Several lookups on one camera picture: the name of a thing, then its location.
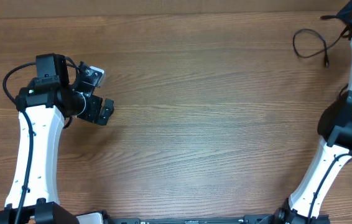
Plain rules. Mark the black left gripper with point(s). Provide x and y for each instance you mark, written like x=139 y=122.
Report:
x=92 y=114

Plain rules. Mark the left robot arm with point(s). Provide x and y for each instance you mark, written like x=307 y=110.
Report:
x=60 y=92

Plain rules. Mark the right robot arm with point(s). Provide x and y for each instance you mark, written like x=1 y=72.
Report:
x=333 y=152

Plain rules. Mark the cardboard back wall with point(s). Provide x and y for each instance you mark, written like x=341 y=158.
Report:
x=67 y=8

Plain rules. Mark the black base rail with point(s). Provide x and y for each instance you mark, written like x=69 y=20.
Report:
x=194 y=219

